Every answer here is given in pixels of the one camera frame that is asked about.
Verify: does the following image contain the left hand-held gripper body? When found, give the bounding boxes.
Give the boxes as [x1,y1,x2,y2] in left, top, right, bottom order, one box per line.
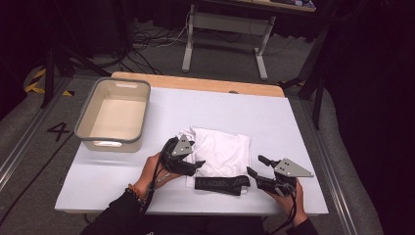
[161,134,199,177]

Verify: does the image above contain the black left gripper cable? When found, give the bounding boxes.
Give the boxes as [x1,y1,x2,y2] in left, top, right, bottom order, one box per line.
[140,143,174,216]

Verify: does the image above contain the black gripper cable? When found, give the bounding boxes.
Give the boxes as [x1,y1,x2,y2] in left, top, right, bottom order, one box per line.
[265,185,300,235]
[140,143,174,216]

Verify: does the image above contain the black tripod stand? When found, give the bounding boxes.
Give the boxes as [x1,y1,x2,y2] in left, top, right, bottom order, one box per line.
[40,0,112,109]

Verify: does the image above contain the person's left hand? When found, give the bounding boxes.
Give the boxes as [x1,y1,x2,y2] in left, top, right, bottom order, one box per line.
[133,153,184,199]

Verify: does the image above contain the metal floor rail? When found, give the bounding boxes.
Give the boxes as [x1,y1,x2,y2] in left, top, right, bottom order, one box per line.
[0,76,71,192]
[300,97,360,235]

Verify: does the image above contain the bundle of floor cables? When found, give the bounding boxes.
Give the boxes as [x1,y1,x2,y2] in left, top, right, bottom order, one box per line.
[120,19,194,76]

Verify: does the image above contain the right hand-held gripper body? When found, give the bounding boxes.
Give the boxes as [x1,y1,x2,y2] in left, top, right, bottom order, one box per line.
[257,158,315,198]

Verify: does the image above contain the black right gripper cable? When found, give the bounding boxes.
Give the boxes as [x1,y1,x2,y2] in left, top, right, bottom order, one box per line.
[265,185,300,235]

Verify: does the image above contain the beige plastic basket grey rim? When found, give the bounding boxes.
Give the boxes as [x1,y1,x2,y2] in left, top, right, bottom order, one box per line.
[73,76,152,154]

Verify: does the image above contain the white shorts with black waistband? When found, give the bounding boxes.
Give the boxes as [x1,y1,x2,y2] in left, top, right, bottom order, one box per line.
[178,125,253,197]

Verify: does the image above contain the person's dark lap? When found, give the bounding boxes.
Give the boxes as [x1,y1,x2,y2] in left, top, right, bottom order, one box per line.
[140,214,265,235]

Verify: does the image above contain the white-legged desk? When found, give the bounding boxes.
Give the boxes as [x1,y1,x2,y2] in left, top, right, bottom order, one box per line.
[181,0,317,82]

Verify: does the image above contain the person's right hand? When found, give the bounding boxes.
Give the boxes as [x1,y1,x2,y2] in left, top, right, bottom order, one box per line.
[267,180,309,228]

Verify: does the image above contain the white table board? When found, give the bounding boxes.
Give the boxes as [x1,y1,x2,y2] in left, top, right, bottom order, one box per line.
[54,86,329,216]

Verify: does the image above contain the black metal stand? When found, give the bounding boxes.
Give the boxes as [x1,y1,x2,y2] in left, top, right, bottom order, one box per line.
[277,19,331,130]

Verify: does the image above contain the beaded bracelets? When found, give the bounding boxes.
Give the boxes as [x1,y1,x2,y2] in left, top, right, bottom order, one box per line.
[125,183,148,205]

